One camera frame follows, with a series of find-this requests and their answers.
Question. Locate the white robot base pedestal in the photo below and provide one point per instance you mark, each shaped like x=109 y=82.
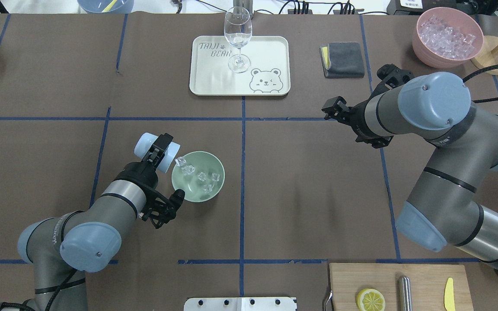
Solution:
x=241 y=304

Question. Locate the grey folded cloth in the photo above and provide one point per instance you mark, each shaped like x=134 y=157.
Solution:
x=342 y=60

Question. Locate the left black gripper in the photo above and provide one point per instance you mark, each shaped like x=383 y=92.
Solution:
x=137 y=172

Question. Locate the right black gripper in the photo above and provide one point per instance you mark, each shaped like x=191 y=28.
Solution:
x=358 y=117

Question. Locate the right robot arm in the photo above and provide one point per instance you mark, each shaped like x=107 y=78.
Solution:
x=440 y=209

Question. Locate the blue bowl with fork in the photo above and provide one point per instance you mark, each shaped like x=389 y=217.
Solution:
x=107 y=6

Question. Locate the light blue plastic cup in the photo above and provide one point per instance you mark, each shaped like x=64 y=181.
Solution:
x=159 y=150

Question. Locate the clear wine glass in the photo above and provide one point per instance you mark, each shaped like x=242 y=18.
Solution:
x=237 y=30

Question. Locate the green ceramic bowl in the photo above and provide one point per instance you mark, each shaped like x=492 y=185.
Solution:
x=201 y=179

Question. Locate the wooden cutting board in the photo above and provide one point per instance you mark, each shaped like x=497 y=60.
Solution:
x=427 y=284

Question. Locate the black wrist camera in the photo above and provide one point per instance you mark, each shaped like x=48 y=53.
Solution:
x=391 y=77
x=161 y=210

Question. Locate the ice cubes in bowl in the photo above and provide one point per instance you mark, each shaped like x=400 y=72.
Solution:
x=199 y=175

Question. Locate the half lemon slice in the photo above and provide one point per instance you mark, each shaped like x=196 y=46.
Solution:
x=369 y=299

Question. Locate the yellow plastic knife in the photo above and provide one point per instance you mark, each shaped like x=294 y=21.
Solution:
x=449 y=300

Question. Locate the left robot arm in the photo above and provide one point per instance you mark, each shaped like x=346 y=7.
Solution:
x=63 y=249

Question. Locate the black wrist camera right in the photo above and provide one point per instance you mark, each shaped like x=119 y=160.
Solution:
x=391 y=77

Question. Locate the white bear tray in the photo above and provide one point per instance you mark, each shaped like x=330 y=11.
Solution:
x=262 y=70

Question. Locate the pink bowl of ice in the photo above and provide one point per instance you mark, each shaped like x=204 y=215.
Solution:
x=445 y=37

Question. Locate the steel knife handle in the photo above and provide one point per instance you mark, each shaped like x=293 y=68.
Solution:
x=405 y=294

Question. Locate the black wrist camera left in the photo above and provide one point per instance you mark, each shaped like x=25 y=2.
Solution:
x=161 y=210

